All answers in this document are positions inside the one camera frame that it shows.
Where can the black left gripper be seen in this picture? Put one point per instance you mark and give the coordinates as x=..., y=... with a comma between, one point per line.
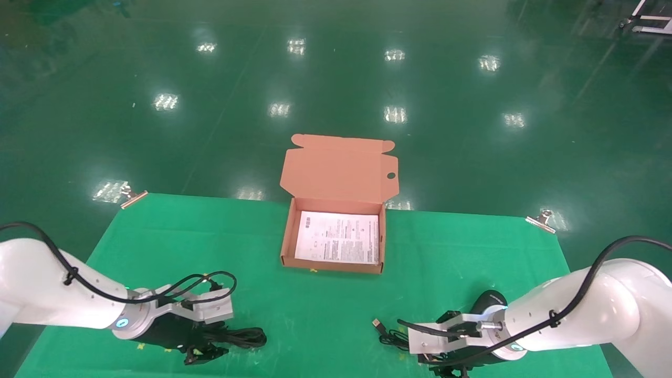
x=173, y=331

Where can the orange cardboard box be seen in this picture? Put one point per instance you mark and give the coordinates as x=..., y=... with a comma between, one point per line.
x=336, y=168

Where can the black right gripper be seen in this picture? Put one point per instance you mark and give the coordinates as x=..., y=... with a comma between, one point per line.
x=475, y=361

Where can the green table mat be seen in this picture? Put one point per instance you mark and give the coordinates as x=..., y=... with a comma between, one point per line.
x=236, y=252

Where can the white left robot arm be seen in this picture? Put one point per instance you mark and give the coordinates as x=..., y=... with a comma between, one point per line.
x=42, y=294

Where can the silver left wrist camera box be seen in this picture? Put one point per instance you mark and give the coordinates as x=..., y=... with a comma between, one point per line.
x=210, y=310

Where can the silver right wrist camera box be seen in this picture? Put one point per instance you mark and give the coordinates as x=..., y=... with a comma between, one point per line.
x=436, y=341

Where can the white printed leaflet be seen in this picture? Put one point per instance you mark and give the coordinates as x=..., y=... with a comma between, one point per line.
x=336, y=239

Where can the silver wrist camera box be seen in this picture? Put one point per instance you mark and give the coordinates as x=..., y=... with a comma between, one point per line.
x=210, y=310
x=436, y=341

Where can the metal mat clip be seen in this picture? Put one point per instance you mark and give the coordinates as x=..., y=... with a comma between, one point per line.
x=134, y=199
x=541, y=222

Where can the black computer mouse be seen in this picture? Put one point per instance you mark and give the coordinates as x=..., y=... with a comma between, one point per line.
x=488, y=302

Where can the white metal frame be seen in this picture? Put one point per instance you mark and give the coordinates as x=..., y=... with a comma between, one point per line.
x=653, y=30

